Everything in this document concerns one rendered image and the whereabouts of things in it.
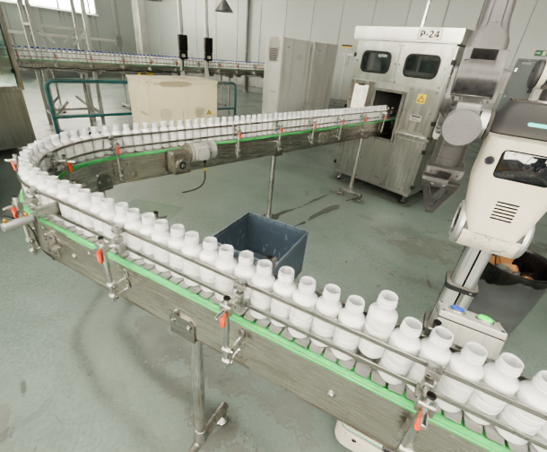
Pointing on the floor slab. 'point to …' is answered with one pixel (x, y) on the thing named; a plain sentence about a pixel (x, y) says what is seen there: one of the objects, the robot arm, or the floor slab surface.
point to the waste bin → (514, 290)
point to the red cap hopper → (65, 43)
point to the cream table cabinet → (171, 99)
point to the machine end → (387, 174)
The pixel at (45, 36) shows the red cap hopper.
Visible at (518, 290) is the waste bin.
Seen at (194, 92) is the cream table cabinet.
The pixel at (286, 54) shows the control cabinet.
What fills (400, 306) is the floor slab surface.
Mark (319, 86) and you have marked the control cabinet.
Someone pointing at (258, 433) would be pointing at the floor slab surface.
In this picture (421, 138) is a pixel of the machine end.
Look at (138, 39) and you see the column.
